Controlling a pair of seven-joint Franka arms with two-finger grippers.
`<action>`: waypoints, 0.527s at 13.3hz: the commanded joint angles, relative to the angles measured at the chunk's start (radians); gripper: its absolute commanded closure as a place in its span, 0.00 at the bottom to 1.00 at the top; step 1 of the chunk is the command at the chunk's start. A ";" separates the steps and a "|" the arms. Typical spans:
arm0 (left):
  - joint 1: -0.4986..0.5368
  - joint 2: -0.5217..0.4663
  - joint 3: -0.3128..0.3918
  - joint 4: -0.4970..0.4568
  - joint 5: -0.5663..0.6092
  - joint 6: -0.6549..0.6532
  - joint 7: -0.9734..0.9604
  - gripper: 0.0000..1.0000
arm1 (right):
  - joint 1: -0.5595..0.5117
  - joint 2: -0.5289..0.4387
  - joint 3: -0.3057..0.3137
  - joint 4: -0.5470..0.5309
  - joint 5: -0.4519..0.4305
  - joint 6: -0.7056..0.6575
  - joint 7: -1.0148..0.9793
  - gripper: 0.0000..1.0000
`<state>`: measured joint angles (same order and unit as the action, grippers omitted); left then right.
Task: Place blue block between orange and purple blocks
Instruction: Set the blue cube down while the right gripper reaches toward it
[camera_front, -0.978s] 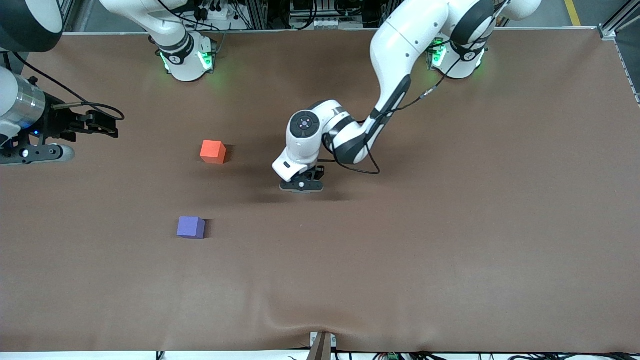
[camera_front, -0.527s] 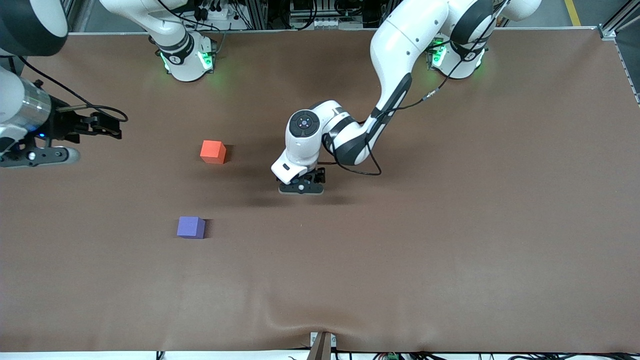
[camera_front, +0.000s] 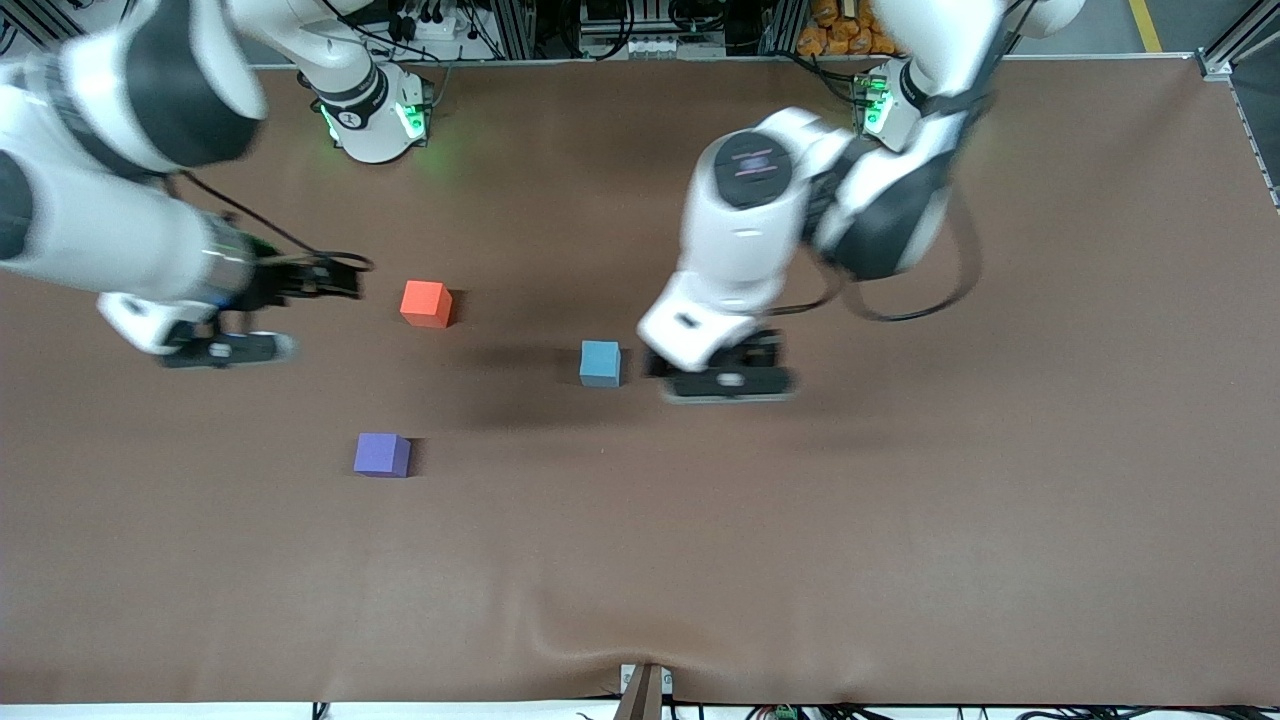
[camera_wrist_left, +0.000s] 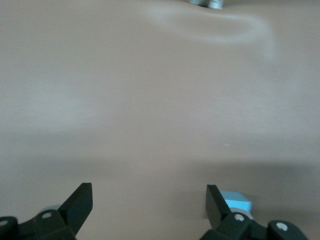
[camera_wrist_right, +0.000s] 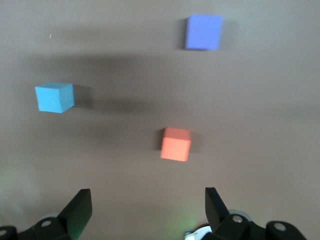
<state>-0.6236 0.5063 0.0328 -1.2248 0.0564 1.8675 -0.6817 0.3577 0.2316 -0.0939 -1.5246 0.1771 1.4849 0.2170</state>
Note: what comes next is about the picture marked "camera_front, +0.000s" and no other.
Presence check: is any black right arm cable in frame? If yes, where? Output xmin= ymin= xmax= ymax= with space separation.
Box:
xmin=175 ymin=170 xmax=373 ymax=273

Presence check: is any aluminium corner frame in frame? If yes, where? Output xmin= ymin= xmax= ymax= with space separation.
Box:
xmin=1198 ymin=0 xmax=1280 ymax=81
xmin=0 ymin=0 xmax=81 ymax=51

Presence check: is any brown table cloth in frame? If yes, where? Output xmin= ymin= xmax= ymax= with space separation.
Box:
xmin=0 ymin=55 xmax=1280 ymax=706

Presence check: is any pile of orange items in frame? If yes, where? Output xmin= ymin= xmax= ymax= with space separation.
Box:
xmin=797 ymin=0 xmax=896 ymax=56

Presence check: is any purple foam block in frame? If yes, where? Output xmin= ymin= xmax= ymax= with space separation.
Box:
xmin=353 ymin=432 xmax=412 ymax=479

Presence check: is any light blue foam block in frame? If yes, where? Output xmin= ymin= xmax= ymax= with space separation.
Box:
xmin=579 ymin=340 xmax=622 ymax=389

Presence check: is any power strip with black plugs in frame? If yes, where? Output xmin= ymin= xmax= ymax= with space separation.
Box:
xmin=385 ymin=0 xmax=471 ymax=41

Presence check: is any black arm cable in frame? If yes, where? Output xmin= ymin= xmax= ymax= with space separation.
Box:
xmin=770 ymin=180 xmax=986 ymax=323
xmin=175 ymin=170 xmax=373 ymax=273

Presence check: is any aluminium frame post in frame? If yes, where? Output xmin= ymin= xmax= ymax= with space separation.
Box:
xmin=760 ymin=0 xmax=806 ymax=56
xmin=480 ymin=0 xmax=536 ymax=59

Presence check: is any black floor cable bundle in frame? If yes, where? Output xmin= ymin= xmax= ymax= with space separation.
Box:
xmin=800 ymin=705 xmax=1280 ymax=720

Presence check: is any metal table edge bracket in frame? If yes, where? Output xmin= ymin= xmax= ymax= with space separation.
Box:
xmin=618 ymin=662 xmax=673 ymax=720

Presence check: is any orange foam block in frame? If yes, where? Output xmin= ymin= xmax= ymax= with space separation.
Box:
xmin=400 ymin=280 xmax=454 ymax=329

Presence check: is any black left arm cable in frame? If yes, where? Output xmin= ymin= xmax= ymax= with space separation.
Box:
xmin=770 ymin=180 xmax=986 ymax=323

